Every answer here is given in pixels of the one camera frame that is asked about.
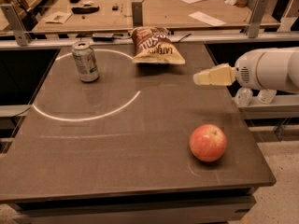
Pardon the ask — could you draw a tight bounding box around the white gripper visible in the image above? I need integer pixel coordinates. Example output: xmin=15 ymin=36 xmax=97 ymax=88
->
xmin=192 ymin=49 xmax=265 ymax=90

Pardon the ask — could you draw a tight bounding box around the brown chip bag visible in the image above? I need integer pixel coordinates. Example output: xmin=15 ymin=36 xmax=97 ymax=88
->
xmin=130 ymin=27 xmax=185 ymax=65

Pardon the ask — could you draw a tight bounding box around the silver green 7up can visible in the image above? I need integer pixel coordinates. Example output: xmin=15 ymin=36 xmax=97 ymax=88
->
xmin=72 ymin=41 xmax=99 ymax=82

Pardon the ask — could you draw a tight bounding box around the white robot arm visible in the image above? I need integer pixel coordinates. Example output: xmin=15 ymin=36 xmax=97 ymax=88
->
xmin=192 ymin=47 xmax=299 ymax=93

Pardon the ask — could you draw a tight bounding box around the clear plastic bottle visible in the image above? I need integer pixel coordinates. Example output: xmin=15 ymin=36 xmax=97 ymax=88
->
xmin=235 ymin=88 xmax=253 ymax=107

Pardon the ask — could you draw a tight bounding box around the white paper sheet near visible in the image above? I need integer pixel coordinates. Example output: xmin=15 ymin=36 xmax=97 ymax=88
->
xmin=190 ymin=11 xmax=225 ymax=26

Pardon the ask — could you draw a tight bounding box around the red apple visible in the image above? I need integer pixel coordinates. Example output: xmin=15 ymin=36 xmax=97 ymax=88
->
xmin=190 ymin=124 xmax=227 ymax=162

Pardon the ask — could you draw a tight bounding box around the wooden background table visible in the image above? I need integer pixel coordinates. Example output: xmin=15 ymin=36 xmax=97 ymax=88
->
xmin=34 ymin=0 xmax=251 ymax=33

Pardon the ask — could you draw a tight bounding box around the black tool on table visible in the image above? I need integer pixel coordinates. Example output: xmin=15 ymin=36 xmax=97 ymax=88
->
xmin=71 ymin=7 xmax=100 ymax=14

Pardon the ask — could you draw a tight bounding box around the small paper card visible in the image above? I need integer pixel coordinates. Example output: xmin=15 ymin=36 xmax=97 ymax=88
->
xmin=43 ymin=11 xmax=72 ymax=24

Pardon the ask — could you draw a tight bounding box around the right metal bracket post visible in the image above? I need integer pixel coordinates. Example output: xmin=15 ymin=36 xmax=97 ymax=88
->
xmin=245 ymin=0 xmax=269 ymax=38

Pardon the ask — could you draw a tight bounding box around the metal bracket post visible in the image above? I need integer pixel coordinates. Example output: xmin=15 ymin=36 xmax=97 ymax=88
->
xmin=131 ymin=1 xmax=143 ymax=27
xmin=0 ymin=4 xmax=31 ymax=46
xmin=245 ymin=0 xmax=269 ymax=38

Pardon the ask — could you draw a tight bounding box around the middle metal bracket post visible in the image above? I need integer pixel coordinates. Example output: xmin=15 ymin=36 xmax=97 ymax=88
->
xmin=131 ymin=1 xmax=143 ymax=27

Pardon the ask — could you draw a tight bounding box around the left metal bracket post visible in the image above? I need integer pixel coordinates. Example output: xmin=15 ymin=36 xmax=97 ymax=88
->
xmin=0 ymin=4 xmax=31 ymax=46

